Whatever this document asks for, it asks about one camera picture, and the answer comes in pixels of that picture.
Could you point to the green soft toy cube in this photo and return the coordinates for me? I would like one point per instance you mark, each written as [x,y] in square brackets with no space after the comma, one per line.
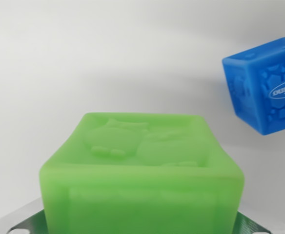
[140,175]

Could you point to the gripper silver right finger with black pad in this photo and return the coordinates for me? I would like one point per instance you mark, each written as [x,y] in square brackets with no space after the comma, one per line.
[254,223]

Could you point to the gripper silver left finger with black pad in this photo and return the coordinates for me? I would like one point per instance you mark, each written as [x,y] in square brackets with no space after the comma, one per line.
[18,219]

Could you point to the blue soft toy cube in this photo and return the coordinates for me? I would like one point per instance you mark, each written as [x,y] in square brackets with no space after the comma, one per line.
[267,87]

